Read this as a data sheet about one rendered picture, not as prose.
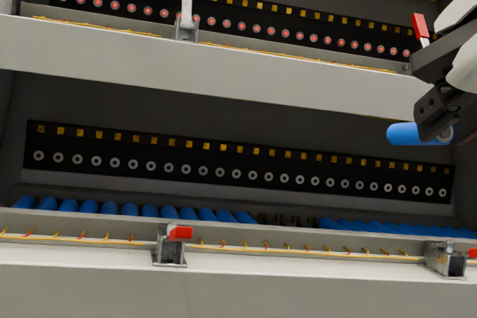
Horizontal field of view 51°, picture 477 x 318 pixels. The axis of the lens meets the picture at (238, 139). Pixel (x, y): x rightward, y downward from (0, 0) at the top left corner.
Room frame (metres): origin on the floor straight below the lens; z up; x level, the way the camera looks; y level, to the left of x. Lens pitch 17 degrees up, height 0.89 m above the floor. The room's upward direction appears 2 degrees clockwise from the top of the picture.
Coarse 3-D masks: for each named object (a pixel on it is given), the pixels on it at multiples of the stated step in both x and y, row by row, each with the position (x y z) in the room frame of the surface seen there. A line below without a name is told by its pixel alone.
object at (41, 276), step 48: (192, 192) 0.58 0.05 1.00; (240, 192) 0.59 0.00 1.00; (288, 192) 0.61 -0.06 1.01; (0, 288) 0.38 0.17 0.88; (48, 288) 0.39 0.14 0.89; (96, 288) 0.40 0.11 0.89; (144, 288) 0.41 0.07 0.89; (192, 288) 0.42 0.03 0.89; (240, 288) 0.43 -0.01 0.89; (288, 288) 0.44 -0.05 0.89; (336, 288) 0.45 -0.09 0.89; (384, 288) 0.46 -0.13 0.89; (432, 288) 0.47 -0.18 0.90
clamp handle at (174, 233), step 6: (168, 228) 0.42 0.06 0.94; (174, 228) 0.36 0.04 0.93; (180, 228) 0.35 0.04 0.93; (186, 228) 0.35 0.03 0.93; (192, 228) 0.36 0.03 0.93; (168, 234) 0.42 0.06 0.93; (174, 234) 0.36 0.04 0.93; (180, 234) 0.35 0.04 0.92; (186, 234) 0.35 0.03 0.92; (168, 240) 0.41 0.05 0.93; (174, 240) 0.38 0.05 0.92; (180, 240) 0.38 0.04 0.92; (186, 240) 0.37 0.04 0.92
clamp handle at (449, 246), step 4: (448, 244) 0.48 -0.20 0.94; (452, 244) 0.48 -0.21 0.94; (444, 248) 0.49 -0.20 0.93; (448, 248) 0.48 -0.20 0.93; (452, 248) 0.49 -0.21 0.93; (472, 248) 0.45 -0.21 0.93; (476, 248) 0.44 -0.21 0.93; (448, 252) 0.49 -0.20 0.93; (452, 252) 0.49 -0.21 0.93; (456, 252) 0.47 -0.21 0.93; (460, 252) 0.46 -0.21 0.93; (464, 252) 0.46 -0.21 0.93; (468, 252) 0.45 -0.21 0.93; (472, 252) 0.45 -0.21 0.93; (476, 252) 0.44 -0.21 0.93; (452, 256) 0.48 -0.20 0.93; (456, 256) 0.47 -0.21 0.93; (460, 256) 0.47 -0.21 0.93; (464, 256) 0.47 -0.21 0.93; (468, 256) 0.46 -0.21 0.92; (472, 256) 0.45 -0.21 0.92; (476, 256) 0.44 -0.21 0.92
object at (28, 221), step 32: (0, 224) 0.42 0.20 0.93; (32, 224) 0.43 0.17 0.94; (64, 224) 0.43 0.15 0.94; (96, 224) 0.44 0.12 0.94; (128, 224) 0.44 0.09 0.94; (192, 224) 0.46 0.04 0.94; (224, 224) 0.47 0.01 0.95; (256, 224) 0.49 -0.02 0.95; (352, 256) 0.48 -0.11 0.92; (384, 256) 0.49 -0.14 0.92
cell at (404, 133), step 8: (392, 128) 0.39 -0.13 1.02; (400, 128) 0.38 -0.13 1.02; (408, 128) 0.37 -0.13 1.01; (416, 128) 0.36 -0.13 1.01; (448, 128) 0.34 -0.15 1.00; (392, 136) 0.39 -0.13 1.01; (400, 136) 0.38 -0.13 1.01; (408, 136) 0.37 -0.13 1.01; (416, 136) 0.36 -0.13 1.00; (440, 136) 0.34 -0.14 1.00; (448, 136) 0.34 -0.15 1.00; (400, 144) 0.39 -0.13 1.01; (408, 144) 0.38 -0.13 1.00; (416, 144) 0.37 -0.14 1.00; (424, 144) 0.36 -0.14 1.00; (432, 144) 0.35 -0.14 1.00; (440, 144) 0.34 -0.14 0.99
